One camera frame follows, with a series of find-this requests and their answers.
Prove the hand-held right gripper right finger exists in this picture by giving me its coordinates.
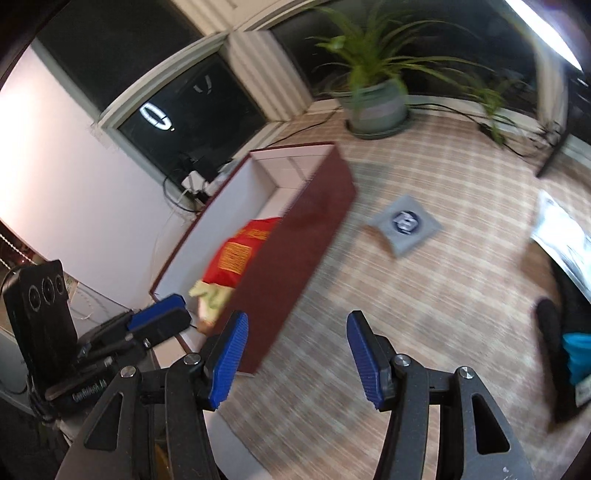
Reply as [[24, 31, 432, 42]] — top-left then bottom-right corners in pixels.
[[346, 310, 537, 480]]

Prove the grey foil packet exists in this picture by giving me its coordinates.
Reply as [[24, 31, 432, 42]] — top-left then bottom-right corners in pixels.
[[367, 195, 441, 258]]

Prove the white framed window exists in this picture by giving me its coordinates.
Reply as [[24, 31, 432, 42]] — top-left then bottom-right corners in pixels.
[[32, 0, 591, 176]]

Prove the black knit glove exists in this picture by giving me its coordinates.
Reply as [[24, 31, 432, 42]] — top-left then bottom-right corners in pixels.
[[534, 249, 591, 432]]

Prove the yellow-green soft item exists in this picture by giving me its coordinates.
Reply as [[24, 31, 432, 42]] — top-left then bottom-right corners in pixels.
[[189, 281, 234, 330]]

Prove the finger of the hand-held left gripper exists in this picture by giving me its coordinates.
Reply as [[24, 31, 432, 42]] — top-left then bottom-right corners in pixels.
[[127, 294, 187, 332], [139, 308, 192, 346]]

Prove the black ring light cable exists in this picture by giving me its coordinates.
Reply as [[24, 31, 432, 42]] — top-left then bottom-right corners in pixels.
[[406, 102, 568, 160]]

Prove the red and yellow packet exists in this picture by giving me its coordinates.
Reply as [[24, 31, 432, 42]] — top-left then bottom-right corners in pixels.
[[203, 217, 283, 289]]

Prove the small green plant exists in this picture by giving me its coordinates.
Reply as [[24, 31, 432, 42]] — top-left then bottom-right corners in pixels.
[[462, 69, 522, 146]]

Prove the blue collapsible funnel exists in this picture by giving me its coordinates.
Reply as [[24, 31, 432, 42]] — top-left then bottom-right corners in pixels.
[[562, 333, 591, 386]]

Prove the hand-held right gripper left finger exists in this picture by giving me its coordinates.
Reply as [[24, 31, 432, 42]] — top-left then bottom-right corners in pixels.
[[55, 310, 250, 480]]

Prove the potted plant in grey pot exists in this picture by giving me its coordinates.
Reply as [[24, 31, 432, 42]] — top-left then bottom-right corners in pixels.
[[307, 0, 497, 140]]

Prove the dark red storage box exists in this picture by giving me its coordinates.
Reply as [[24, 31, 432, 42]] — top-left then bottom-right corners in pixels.
[[148, 142, 360, 376]]

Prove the white plastic bag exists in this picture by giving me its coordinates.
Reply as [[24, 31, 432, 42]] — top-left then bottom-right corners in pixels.
[[530, 190, 591, 301]]

